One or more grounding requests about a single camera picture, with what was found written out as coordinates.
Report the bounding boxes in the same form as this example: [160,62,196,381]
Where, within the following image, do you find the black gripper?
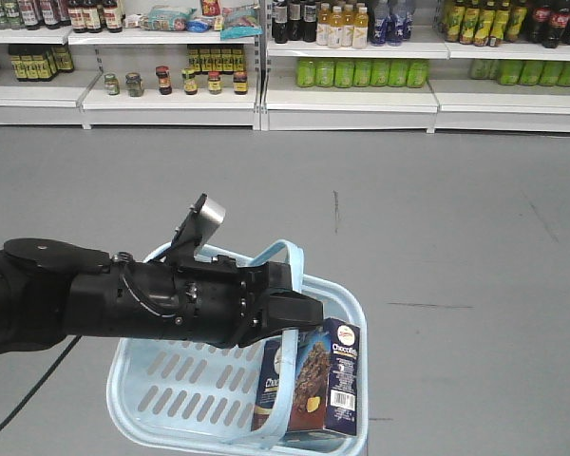
[68,256,324,349]

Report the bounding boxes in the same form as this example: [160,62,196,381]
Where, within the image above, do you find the blue Chocofello cookie box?
[251,316,362,437]

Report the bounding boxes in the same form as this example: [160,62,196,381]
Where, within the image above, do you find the light blue plastic basket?
[105,239,370,456]

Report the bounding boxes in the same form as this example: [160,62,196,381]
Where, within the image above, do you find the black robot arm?
[0,238,324,353]

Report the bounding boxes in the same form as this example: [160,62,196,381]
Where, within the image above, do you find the white supermarket shelf unit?
[0,1,570,133]

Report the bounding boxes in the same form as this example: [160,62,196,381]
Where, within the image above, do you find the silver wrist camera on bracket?
[166,193,226,260]

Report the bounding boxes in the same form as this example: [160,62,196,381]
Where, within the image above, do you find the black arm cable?
[0,334,85,447]

